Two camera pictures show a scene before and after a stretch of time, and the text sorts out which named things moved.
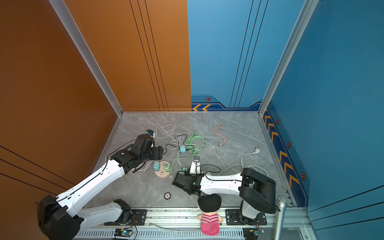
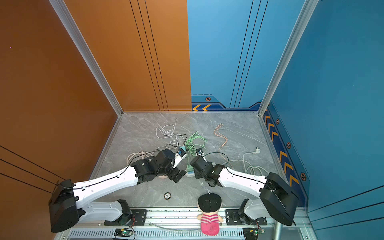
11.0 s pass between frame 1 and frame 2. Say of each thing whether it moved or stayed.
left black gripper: moved
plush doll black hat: stayed
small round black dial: stayed
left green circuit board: stayed
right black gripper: moved
